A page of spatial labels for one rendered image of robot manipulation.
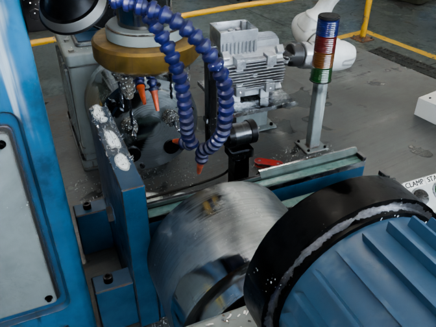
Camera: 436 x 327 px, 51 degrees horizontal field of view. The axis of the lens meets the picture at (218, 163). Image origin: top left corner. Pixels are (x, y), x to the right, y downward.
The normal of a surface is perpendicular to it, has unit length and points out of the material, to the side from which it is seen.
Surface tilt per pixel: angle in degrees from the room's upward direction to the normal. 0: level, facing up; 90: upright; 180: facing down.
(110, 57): 90
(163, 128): 90
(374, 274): 22
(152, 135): 90
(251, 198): 13
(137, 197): 90
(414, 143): 0
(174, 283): 62
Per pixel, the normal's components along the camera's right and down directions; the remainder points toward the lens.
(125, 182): 0.00, -0.82
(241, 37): 0.33, 0.53
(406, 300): -0.35, -0.68
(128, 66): -0.22, 0.55
